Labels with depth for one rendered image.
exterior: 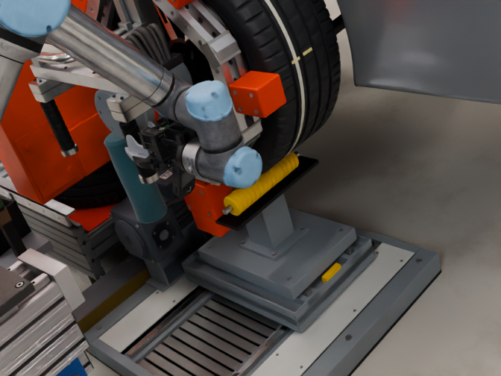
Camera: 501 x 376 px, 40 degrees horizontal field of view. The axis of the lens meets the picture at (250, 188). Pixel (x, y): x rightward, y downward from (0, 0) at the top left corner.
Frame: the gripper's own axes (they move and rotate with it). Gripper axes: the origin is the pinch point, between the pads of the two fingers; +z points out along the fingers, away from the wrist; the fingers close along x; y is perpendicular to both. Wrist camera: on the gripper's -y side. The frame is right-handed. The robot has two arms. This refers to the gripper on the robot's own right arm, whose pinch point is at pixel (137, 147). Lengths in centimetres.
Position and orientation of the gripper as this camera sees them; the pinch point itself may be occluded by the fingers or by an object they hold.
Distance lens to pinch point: 150.7
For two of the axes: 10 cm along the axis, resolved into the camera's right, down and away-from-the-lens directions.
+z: -7.0, -2.0, 6.8
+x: -6.7, 5.3, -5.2
